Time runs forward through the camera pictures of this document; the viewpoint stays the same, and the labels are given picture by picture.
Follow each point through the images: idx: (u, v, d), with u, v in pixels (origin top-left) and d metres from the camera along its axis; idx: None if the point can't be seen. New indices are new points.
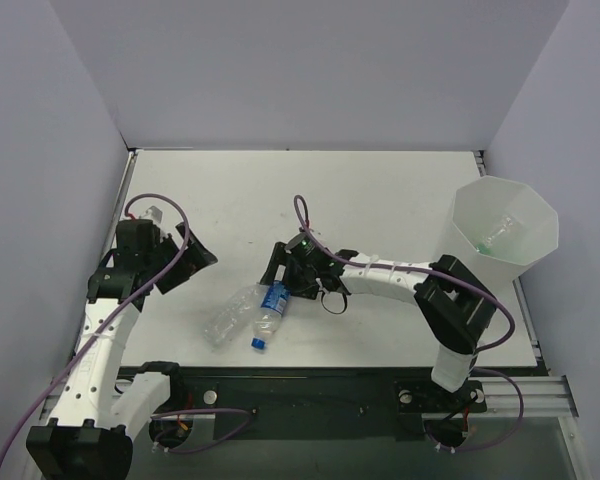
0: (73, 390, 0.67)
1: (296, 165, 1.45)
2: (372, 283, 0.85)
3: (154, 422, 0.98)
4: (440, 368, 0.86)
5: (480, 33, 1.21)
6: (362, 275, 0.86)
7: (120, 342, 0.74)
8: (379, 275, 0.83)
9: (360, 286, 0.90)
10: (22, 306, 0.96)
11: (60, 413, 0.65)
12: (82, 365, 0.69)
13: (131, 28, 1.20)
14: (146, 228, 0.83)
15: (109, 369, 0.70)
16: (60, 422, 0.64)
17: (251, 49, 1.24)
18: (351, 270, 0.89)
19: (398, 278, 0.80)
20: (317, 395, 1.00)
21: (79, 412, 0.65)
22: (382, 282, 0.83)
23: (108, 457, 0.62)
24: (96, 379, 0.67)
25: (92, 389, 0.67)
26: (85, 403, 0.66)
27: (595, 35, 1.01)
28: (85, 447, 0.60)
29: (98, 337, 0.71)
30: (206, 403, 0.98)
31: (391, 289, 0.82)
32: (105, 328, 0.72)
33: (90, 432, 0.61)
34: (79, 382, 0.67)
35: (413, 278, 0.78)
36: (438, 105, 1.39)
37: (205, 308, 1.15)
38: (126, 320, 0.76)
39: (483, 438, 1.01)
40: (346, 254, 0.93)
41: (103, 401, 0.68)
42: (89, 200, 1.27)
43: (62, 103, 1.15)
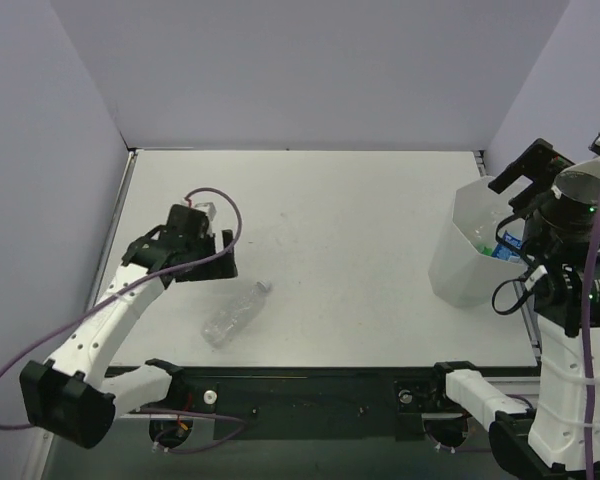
0: (77, 339, 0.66)
1: (296, 165, 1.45)
2: (555, 375, 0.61)
3: (154, 422, 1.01)
4: (466, 396, 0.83)
5: (480, 34, 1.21)
6: (563, 370, 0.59)
7: (136, 310, 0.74)
8: (570, 405, 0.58)
9: (550, 342, 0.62)
10: (21, 306, 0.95)
11: (58, 357, 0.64)
12: (95, 319, 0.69)
13: (132, 27, 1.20)
14: (197, 216, 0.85)
15: (116, 331, 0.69)
16: (56, 365, 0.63)
17: (250, 49, 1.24)
18: (577, 345, 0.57)
19: (568, 430, 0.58)
20: (317, 396, 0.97)
21: (75, 361, 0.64)
22: (558, 399, 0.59)
23: (85, 414, 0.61)
24: (100, 336, 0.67)
25: (94, 343, 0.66)
26: (84, 355, 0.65)
27: (595, 35, 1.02)
28: (69, 402, 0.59)
29: (118, 297, 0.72)
30: (206, 403, 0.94)
31: (551, 407, 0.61)
32: (126, 292, 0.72)
33: (78, 386, 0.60)
34: (86, 335, 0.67)
35: (572, 448, 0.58)
36: (439, 105, 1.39)
37: (205, 307, 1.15)
38: (147, 292, 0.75)
39: (484, 438, 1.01)
40: None
41: (101, 360, 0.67)
42: (88, 198, 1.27)
43: (61, 100, 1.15)
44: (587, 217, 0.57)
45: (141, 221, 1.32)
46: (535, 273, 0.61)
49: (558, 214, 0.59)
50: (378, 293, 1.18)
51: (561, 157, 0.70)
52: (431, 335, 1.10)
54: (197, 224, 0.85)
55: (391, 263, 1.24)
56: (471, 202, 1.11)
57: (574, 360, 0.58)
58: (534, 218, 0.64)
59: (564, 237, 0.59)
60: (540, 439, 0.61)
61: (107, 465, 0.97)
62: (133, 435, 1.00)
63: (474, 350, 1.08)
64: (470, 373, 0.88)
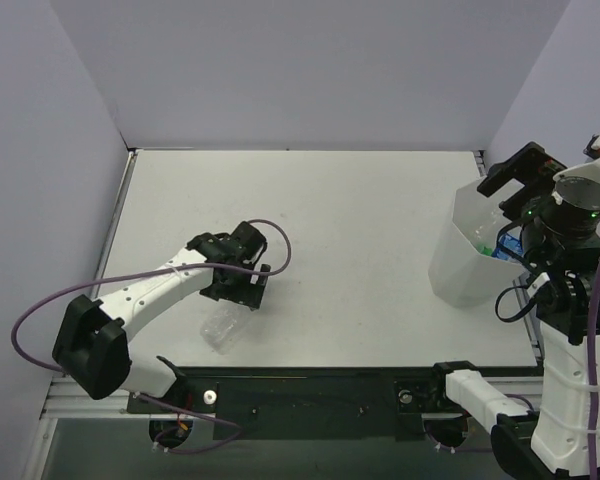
0: (127, 292, 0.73)
1: (296, 165, 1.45)
2: (559, 382, 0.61)
3: (154, 421, 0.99)
4: (466, 399, 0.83)
5: (479, 34, 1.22)
6: (567, 377, 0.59)
7: (182, 291, 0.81)
8: (574, 411, 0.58)
9: (554, 348, 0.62)
10: (22, 306, 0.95)
11: (107, 300, 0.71)
12: (148, 281, 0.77)
13: (132, 28, 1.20)
14: (258, 240, 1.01)
15: (161, 297, 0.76)
16: (102, 306, 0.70)
17: (250, 50, 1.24)
18: (582, 353, 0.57)
19: (572, 436, 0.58)
20: (317, 395, 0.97)
21: (120, 308, 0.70)
22: (562, 406, 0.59)
23: (109, 361, 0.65)
24: (148, 297, 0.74)
25: (141, 300, 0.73)
26: (127, 307, 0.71)
27: (595, 36, 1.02)
28: (102, 340, 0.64)
29: (174, 272, 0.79)
30: (206, 403, 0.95)
31: (555, 413, 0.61)
32: (183, 270, 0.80)
33: (114, 328, 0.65)
34: (136, 292, 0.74)
35: (575, 454, 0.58)
36: (439, 105, 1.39)
37: (206, 307, 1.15)
38: (196, 279, 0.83)
39: (484, 439, 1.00)
40: None
41: (139, 318, 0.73)
42: (88, 198, 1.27)
43: (61, 100, 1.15)
44: (588, 223, 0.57)
45: (140, 221, 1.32)
46: (538, 280, 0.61)
49: (559, 221, 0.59)
50: (378, 293, 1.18)
51: (553, 161, 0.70)
52: (431, 334, 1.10)
54: (254, 246, 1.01)
55: (391, 263, 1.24)
56: (471, 202, 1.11)
57: (578, 367, 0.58)
58: (535, 225, 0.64)
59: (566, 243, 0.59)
60: (543, 445, 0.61)
61: (108, 465, 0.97)
62: (132, 435, 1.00)
63: (474, 350, 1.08)
64: (471, 374, 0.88)
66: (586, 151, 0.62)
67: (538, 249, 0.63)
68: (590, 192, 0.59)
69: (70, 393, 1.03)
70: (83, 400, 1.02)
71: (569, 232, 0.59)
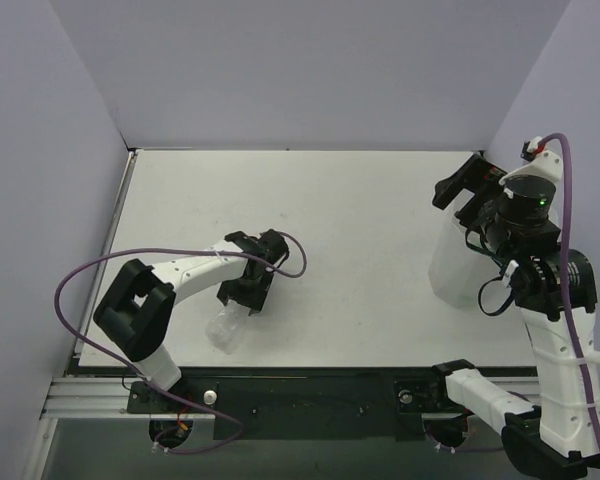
0: (176, 264, 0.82)
1: (296, 165, 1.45)
2: (549, 364, 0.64)
3: (154, 422, 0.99)
4: (469, 400, 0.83)
5: (479, 35, 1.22)
6: (556, 356, 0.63)
7: (218, 274, 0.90)
8: (570, 388, 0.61)
9: (537, 332, 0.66)
10: (23, 306, 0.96)
11: (159, 268, 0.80)
12: (194, 258, 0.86)
13: (132, 28, 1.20)
14: (282, 246, 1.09)
15: (203, 274, 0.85)
16: (155, 271, 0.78)
17: (250, 49, 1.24)
18: (563, 328, 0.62)
19: (574, 415, 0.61)
20: (317, 396, 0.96)
21: (170, 275, 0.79)
22: (559, 386, 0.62)
23: (156, 320, 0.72)
24: (194, 270, 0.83)
25: (188, 272, 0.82)
26: (176, 276, 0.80)
27: (595, 37, 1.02)
28: (153, 299, 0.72)
29: (216, 255, 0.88)
30: (206, 403, 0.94)
31: (554, 395, 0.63)
32: (224, 256, 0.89)
33: (165, 291, 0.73)
34: (184, 265, 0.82)
35: (582, 433, 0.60)
36: (438, 105, 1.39)
37: (206, 307, 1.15)
38: (232, 267, 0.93)
39: (485, 440, 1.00)
40: (579, 289, 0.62)
41: (183, 288, 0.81)
42: (88, 198, 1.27)
43: (61, 100, 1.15)
44: (538, 210, 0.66)
45: (140, 221, 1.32)
46: (508, 268, 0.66)
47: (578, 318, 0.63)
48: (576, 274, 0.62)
49: (515, 212, 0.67)
50: (378, 293, 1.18)
51: (496, 168, 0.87)
52: (431, 334, 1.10)
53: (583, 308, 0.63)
54: (279, 250, 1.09)
55: (391, 263, 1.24)
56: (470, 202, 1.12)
57: (563, 342, 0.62)
58: (495, 223, 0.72)
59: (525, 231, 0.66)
60: (550, 431, 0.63)
61: (108, 465, 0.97)
62: (133, 434, 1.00)
63: (474, 350, 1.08)
64: (470, 374, 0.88)
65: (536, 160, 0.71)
66: (523, 155, 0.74)
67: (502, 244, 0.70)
68: (536, 183, 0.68)
69: (70, 393, 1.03)
70: (83, 400, 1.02)
71: (526, 221, 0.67)
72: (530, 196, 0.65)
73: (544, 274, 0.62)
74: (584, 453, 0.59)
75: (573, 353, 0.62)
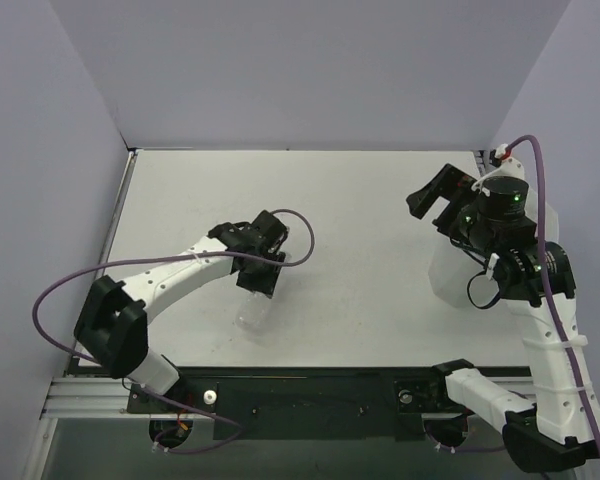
0: (149, 275, 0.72)
1: (296, 165, 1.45)
2: (538, 353, 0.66)
3: (154, 421, 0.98)
4: (470, 401, 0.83)
5: (479, 34, 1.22)
6: (543, 343, 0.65)
7: (202, 277, 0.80)
8: (559, 373, 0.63)
9: (526, 323, 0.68)
10: (23, 306, 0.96)
11: (129, 282, 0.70)
12: (170, 266, 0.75)
13: (132, 27, 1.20)
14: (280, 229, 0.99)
15: (183, 282, 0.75)
16: (125, 288, 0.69)
17: (250, 49, 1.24)
18: (546, 312, 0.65)
19: (566, 400, 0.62)
20: (317, 396, 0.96)
21: (142, 291, 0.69)
22: (549, 373, 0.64)
23: (130, 339, 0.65)
24: (169, 281, 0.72)
25: (162, 284, 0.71)
26: (149, 290, 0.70)
27: (594, 38, 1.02)
28: (123, 319, 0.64)
29: (196, 257, 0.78)
30: (205, 403, 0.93)
31: (545, 383, 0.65)
32: (204, 257, 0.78)
33: (137, 309, 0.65)
34: (158, 276, 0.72)
35: (575, 418, 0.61)
36: (439, 105, 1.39)
37: (206, 307, 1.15)
38: (216, 268, 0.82)
39: (486, 440, 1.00)
40: (557, 277, 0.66)
41: (159, 302, 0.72)
42: (88, 198, 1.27)
43: (61, 99, 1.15)
44: (514, 206, 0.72)
45: (140, 221, 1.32)
46: (490, 261, 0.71)
47: (559, 303, 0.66)
48: (553, 262, 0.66)
49: (493, 210, 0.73)
50: (378, 293, 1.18)
51: (469, 178, 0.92)
52: (431, 334, 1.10)
53: (562, 294, 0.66)
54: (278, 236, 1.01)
55: (391, 263, 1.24)
56: None
57: (548, 327, 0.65)
58: (478, 224, 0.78)
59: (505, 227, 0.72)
60: (545, 421, 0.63)
61: (107, 465, 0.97)
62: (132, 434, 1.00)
63: (474, 350, 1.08)
64: (470, 374, 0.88)
65: (503, 165, 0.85)
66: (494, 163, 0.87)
67: (486, 241, 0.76)
68: (510, 183, 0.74)
69: (70, 393, 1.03)
70: (83, 400, 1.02)
71: (504, 217, 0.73)
72: (505, 194, 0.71)
73: (523, 264, 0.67)
74: (580, 438, 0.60)
75: (558, 338, 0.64)
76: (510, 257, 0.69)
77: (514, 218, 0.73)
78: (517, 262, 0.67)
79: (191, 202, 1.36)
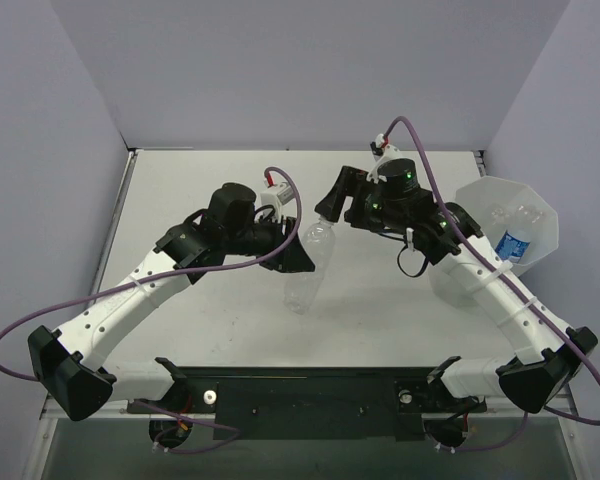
0: (87, 318, 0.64)
1: (297, 165, 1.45)
2: (481, 292, 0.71)
3: (154, 421, 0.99)
4: (471, 383, 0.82)
5: (479, 34, 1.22)
6: (483, 280, 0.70)
7: (155, 302, 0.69)
8: (506, 298, 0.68)
9: (463, 273, 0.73)
10: (22, 305, 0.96)
11: (65, 330, 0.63)
12: (110, 301, 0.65)
13: (131, 28, 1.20)
14: (244, 204, 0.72)
15: (127, 318, 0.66)
16: (60, 339, 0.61)
17: (250, 50, 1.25)
18: (469, 255, 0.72)
19: (525, 320, 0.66)
20: (317, 395, 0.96)
21: (77, 340, 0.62)
22: (498, 304, 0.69)
23: (77, 392, 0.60)
24: (110, 322, 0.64)
25: (101, 327, 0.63)
26: (87, 338, 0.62)
27: (595, 38, 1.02)
28: (62, 377, 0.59)
29: (137, 285, 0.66)
30: (206, 403, 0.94)
31: (503, 315, 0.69)
32: (147, 282, 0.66)
33: (72, 364, 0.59)
34: (98, 317, 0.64)
35: (539, 332, 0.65)
36: (438, 105, 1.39)
37: (206, 307, 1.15)
38: (172, 285, 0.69)
39: (483, 439, 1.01)
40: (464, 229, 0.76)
41: (103, 345, 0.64)
42: (88, 198, 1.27)
43: (60, 99, 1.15)
44: (409, 182, 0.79)
45: (140, 221, 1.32)
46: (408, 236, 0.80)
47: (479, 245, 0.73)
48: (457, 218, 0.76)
49: (393, 191, 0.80)
50: (377, 293, 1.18)
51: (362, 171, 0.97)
52: (432, 334, 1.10)
53: (474, 236, 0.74)
54: (242, 213, 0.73)
55: (390, 262, 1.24)
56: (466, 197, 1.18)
57: (476, 265, 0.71)
58: (384, 207, 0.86)
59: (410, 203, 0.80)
60: (523, 351, 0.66)
61: (107, 466, 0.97)
62: (132, 434, 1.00)
63: (474, 349, 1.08)
64: (459, 364, 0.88)
65: (385, 152, 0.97)
66: (375, 154, 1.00)
67: (398, 219, 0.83)
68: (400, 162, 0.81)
69: None
70: None
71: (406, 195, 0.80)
72: (399, 173, 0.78)
73: (435, 229, 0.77)
74: (553, 348, 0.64)
75: (488, 270, 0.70)
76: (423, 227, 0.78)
77: (413, 192, 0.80)
78: (430, 229, 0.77)
79: (191, 202, 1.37)
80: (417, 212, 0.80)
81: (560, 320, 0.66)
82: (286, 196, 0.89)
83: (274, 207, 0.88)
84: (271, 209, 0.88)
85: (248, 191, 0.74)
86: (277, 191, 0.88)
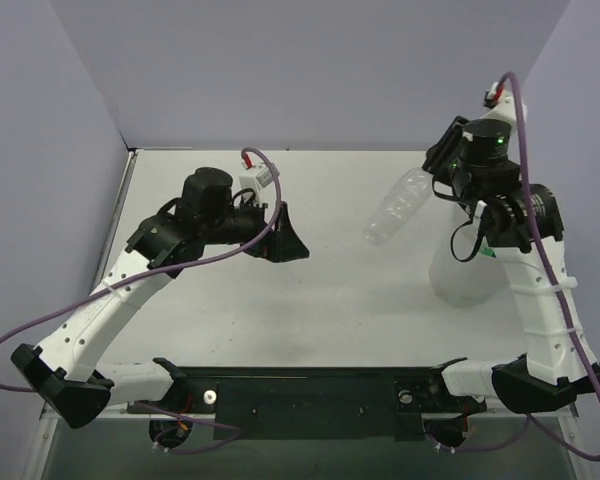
0: (66, 332, 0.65)
1: (297, 165, 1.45)
2: (529, 296, 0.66)
3: (154, 421, 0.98)
4: (466, 384, 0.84)
5: (479, 33, 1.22)
6: (536, 287, 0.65)
7: (134, 303, 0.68)
8: (550, 316, 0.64)
9: (516, 270, 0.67)
10: (21, 305, 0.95)
11: (46, 346, 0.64)
12: (86, 311, 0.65)
13: (132, 27, 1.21)
14: (217, 192, 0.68)
15: (107, 326, 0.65)
16: (42, 356, 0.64)
17: (250, 49, 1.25)
18: (534, 259, 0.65)
19: (558, 342, 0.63)
20: (317, 395, 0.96)
21: (59, 357, 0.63)
22: (541, 317, 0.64)
23: (67, 405, 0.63)
24: (88, 333, 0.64)
25: (80, 340, 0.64)
26: (68, 352, 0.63)
27: (595, 36, 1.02)
28: (49, 394, 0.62)
29: (111, 291, 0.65)
30: (206, 403, 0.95)
31: (538, 328, 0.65)
32: (122, 287, 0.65)
33: (56, 382, 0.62)
34: (76, 330, 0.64)
35: (567, 358, 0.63)
36: (438, 104, 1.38)
37: (206, 307, 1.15)
38: (149, 285, 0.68)
39: (483, 439, 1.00)
40: (544, 221, 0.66)
41: (88, 356, 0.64)
42: (88, 198, 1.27)
43: (59, 99, 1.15)
44: (498, 149, 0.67)
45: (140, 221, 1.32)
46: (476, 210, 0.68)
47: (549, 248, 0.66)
48: (541, 205, 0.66)
49: (476, 155, 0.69)
50: (378, 292, 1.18)
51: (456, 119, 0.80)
52: (432, 334, 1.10)
53: (551, 237, 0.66)
54: (216, 200, 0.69)
55: (390, 262, 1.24)
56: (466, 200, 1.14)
57: (538, 272, 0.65)
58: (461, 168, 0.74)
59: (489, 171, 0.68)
60: (537, 363, 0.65)
61: (106, 466, 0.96)
62: (132, 434, 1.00)
63: (474, 349, 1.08)
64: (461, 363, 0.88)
65: (497, 106, 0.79)
66: (487, 104, 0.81)
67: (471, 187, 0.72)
68: (498, 125, 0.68)
69: None
70: None
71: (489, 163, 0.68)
72: (490, 135, 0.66)
73: (513, 212, 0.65)
74: (571, 376, 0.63)
75: (548, 282, 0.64)
76: (498, 204, 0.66)
77: (498, 162, 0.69)
78: (506, 209, 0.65)
79: None
80: (495, 186, 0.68)
81: (591, 352, 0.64)
82: (266, 178, 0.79)
83: (254, 190, 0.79)
84: (252, 193, 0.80)
85: (224, 175, 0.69)
86: (256, 173, 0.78)
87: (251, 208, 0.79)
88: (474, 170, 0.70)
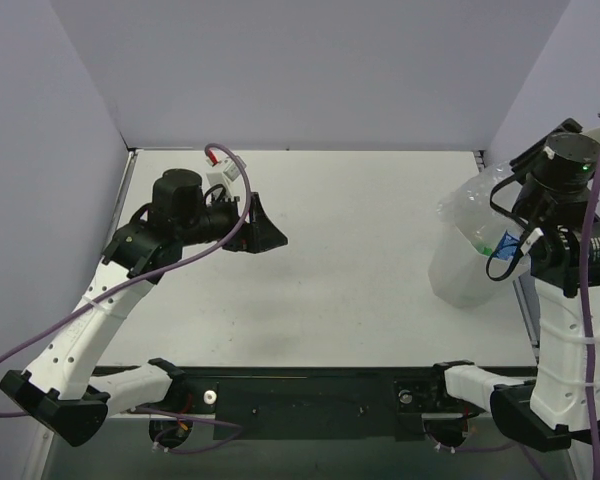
0: (54, 352, 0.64)
1: (297, 165, 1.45)
2: (554, 337, 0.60)
3: (154, 421, 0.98)
4: (465, 389, 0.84)
5: (479, 33, 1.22)
6: (564, 333, 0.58)
7: (120, 314, 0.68)
8: (571, 365, 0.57)
9: (550, 307, 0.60)
10: (21, 305, 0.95)
11: (35, 369, 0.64)
12: (72, 329, 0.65)
13: (131, 27, 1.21)
14: (188, 191, 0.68)
15: (94, 342, 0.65)
16: (32, 379, 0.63)
17: (250, 49, 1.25)
18: (576, 304, 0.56)
19: (570, 391, 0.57)
20: (317, 395, 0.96)
21: (49, 377, 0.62)
22: (562, 363, 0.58)
23: (64, 426, 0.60)
24: (76, 350, 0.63)
25: (69, 358, 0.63)
26: (58, 372, 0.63)
27: (595, 36, 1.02)
28: (45, 415, 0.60)
29: (94, 305, 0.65)
30: (206, 403, 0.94)
31: (553, 370, 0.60)
32: (104, 299, 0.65)
33: (51, 403, 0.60)
34: (63, 349, 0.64)
35: (574, 409, 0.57)
36: (438, 104, 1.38)
37: (206, 307, 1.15)
38: (132, 294, 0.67)
39: (484, 441, 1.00)
40: None
41: (79, 373, 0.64)
42: (88, 197, 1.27)
43: (59, 98, 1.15)
44: (579, 176, 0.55)
45: None
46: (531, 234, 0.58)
47: (595, 296, 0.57)
48: None
49: (552, 175, 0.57)
50: (378, 293, 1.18)
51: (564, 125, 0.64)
52: (432, 335, 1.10)
53: None
54: (188, 200, 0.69)
55: (390, 263, 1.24)
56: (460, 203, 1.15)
57: (574, 319, 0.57)
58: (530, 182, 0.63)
59: (559, 197, 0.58)
60: (542, 403, 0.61)
61: (106, 466, 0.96)
62: (133, 434, 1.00)
63: (474, 350, 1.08)
64: (468, 367, 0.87)
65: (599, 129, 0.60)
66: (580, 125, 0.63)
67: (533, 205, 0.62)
68: (590, 146, 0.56)
69: None
70: None
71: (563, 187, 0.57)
72: (574, 160, 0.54)
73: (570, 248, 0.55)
74: (573, 426, 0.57)
75: (582, 332, 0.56)
76: (556, 233, 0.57)
77: (575, 188, 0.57)
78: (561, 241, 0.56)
79: None
80: (562, 213, 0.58)
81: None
82: (233, 172, 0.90)
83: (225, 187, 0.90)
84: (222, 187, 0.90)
85: (193, 175, 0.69)
86: (223, 169, 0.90)
87: (225, 203, 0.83)
88: (544, 190, 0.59)
